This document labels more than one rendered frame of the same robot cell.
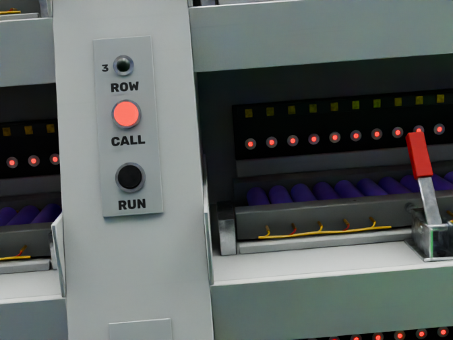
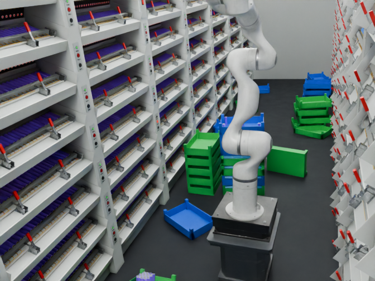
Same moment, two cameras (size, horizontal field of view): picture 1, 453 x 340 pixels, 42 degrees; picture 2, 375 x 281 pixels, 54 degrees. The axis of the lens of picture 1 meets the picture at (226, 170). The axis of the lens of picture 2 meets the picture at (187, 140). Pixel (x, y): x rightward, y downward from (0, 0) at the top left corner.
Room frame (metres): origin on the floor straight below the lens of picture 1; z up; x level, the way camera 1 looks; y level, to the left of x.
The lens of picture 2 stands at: (-0.69, 2.12, 1.44)
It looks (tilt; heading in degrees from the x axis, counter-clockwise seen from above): 23 degrees down; 293
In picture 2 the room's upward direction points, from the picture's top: 5 degrees counter-clockwise
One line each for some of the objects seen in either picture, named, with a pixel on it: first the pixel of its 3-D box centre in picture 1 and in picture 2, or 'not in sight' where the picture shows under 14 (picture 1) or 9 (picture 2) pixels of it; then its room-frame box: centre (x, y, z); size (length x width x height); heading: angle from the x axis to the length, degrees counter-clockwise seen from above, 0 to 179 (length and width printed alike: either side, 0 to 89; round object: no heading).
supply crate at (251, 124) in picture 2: not in sight; (241, 123); (-0.11, -0.24, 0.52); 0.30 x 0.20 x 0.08; 11
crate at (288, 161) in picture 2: not in sight; (287, 160); (-0.38, -0.56, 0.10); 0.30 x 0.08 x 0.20; 168
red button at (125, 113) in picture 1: (127, 114); not in sight; (0.39, 0.06, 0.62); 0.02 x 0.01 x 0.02; 91
